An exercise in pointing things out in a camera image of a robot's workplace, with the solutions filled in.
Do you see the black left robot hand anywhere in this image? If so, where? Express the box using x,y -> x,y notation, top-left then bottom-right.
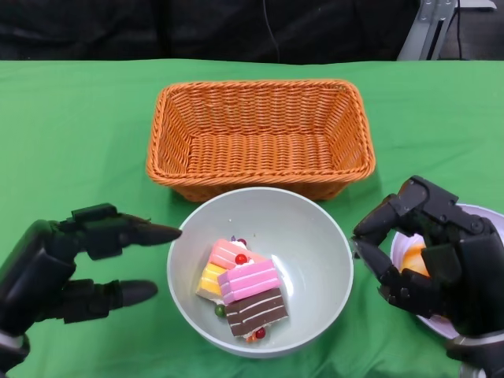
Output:
0,203 -> 183,335

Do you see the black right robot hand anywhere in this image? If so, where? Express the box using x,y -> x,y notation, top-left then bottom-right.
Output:
352,176 -> 504,339

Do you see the orange striped bread ring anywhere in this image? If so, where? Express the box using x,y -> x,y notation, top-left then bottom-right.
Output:
400,243 -> 430,277

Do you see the grey round bowl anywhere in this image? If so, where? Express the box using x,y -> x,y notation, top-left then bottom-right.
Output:
167,187 -> 354,358

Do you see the pale lilac plate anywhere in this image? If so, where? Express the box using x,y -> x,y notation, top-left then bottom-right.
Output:
389,202 -> 504,340

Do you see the pink and yellow cake slice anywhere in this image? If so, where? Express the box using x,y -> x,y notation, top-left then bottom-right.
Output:
195,238 -> 261,304

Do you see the magenta layer cake slice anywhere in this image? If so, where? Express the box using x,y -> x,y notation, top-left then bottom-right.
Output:
217,258 -> 281,305

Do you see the chocolate layer cake slice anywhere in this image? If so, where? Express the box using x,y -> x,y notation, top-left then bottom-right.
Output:
214,286 -> 291,343

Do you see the orange wicker basket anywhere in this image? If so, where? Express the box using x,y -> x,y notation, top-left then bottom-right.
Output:
146,80 -> 376,202

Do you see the green tablecloth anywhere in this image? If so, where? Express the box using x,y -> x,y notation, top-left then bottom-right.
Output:
0,58 -> 504,378

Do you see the grey metal stand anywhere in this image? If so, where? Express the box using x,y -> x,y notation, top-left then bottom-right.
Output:
397,0 -> 498,61

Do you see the black cloth backdrop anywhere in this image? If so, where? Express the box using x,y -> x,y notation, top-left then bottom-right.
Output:
0,0 -> 421,65

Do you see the black cable by stand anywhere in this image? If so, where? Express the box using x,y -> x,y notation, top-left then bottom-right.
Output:
455,7 -> 465,60

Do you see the thin black hanging cable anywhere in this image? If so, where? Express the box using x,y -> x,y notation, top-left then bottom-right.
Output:
261,0 -> 283,64

